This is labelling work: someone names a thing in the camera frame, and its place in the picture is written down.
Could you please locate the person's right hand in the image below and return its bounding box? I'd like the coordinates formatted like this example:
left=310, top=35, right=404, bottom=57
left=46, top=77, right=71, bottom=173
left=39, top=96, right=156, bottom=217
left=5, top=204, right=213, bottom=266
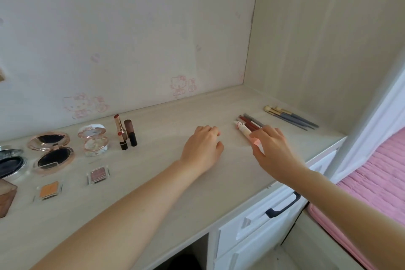
left=249, top=126, right=310, bottom=186

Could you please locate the person's left hand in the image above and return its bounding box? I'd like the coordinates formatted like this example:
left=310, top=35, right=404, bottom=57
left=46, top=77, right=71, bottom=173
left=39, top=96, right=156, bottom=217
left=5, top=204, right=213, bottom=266
left=178, top=125, right=224, bottom=178

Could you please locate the set of makeup brushes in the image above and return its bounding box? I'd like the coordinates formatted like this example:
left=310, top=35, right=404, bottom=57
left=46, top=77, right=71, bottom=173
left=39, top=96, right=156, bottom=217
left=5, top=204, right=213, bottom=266
left=272, top=111, right=308, bottom=131

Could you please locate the red lip gloss tube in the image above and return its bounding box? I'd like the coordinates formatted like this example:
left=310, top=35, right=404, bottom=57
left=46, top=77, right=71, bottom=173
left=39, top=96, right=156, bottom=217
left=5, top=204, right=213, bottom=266
left=238, top=116, right=262, bottom=133

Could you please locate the white grey eyeliner pen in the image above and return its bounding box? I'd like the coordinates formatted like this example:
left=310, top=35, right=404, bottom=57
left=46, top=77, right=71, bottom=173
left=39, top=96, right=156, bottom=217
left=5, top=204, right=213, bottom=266
left=243, top=113, right=265, bottom=128

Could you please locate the pink cat lip tube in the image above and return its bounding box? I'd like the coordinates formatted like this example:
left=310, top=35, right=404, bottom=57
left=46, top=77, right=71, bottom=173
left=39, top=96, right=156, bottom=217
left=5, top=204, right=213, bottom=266
left=233, top=120, right=263, bottom=150

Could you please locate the rose gold brown lipstick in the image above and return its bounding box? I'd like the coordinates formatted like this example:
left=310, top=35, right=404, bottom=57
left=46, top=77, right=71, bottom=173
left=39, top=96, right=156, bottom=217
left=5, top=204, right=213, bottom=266
left=113, top=114, right=127, bottom=138

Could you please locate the pink glitter single eyeshadow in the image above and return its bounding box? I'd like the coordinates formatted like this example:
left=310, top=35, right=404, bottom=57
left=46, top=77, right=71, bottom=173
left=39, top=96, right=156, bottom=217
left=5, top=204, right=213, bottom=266
left=87, top=166, right=111, bottom=185

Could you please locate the white round blush compact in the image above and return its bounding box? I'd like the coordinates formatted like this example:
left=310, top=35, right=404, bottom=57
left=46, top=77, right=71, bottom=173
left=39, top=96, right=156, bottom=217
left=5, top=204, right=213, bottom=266
left=78, top=123, right=111, bottom=157

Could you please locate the rose gold floral compact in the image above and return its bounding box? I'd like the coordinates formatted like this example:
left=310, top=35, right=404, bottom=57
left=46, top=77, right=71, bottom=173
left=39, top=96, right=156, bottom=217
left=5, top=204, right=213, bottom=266
left=27, top=131, right=76, bottom=175

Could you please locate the orange single eyeshadow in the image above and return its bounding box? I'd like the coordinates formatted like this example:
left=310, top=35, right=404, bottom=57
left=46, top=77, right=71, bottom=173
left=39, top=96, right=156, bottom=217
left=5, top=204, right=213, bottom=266
left=34, top=181, right=63, bottom=203

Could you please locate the silver round cushion compact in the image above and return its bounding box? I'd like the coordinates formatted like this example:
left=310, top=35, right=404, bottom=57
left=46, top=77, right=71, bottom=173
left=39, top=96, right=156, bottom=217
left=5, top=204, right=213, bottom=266
left=0, top=146, right=28, bottom=180

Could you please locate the brown eyeshadow quad palette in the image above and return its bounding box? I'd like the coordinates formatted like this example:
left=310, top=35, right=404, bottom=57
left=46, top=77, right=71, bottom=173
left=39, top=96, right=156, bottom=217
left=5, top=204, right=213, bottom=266
left=0, top=179, right=18, bottom=219

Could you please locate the person's left forearm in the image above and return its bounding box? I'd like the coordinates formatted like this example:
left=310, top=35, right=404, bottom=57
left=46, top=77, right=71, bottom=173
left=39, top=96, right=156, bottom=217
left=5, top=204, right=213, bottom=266
left=30, top=160, right=202, bottom=270

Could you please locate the pink quilted mat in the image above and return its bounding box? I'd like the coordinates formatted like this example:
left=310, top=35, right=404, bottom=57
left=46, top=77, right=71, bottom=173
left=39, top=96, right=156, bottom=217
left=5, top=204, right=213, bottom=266
left=308, top=127, right=405, bottom=270

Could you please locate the light wooden side panel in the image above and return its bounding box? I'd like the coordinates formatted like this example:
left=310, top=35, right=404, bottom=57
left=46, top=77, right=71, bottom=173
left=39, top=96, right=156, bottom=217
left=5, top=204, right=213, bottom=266
left=243, top=0, right=405, bottom=136

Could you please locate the dark drawer handle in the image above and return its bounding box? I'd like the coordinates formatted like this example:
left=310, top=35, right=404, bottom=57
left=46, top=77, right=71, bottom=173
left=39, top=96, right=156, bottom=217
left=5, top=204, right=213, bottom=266
left=265, top=192, right=301, bottom=219

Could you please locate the white panelled bed frame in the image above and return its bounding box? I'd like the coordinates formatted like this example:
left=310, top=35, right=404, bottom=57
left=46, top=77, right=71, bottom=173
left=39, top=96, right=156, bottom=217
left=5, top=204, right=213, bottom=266
left=326, top=57, right=405, bottom=185

